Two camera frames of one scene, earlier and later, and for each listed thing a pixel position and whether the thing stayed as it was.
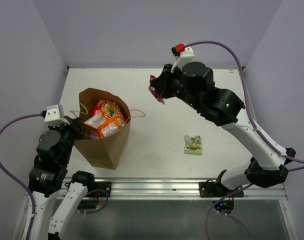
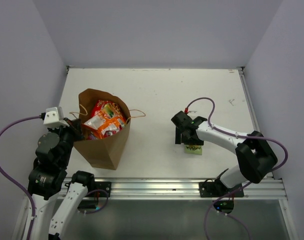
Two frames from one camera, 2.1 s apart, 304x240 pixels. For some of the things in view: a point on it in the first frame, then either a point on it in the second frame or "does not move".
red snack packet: x=107 y=108 does not move
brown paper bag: x=107 y=151 does not move
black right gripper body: x=169 y=85 → x=182 y=131
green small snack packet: x=193 y=145 does not move
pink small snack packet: x=157 y=95 → x=108 y=131
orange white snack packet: x=104 y=126 does not move
